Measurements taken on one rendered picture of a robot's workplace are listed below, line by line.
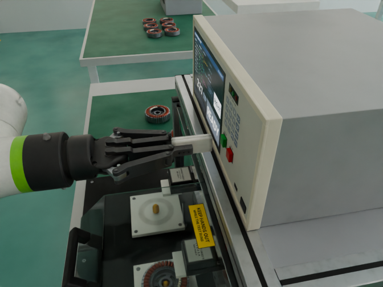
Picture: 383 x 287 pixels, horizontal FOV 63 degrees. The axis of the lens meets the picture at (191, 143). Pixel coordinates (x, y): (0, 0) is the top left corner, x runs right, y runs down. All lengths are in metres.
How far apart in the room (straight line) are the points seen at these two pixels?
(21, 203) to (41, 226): 0.27
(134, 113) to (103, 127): 0.17
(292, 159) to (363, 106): 0.11
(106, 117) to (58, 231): 0.85
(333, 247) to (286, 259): 0.08
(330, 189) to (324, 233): 0.07
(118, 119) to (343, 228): 1.10
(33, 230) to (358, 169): 1.86
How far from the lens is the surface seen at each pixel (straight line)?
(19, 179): 0.53
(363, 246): 0.55
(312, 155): 0.44
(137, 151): 0.52
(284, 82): 0.46
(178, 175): 0.87
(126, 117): 1.45
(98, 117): 1.48
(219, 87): 0.56
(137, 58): 2.11
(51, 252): 1.97
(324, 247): 0.52
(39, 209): 2.21
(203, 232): 0.56
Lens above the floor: 1.52
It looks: 37 degrees down
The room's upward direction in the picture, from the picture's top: straight up
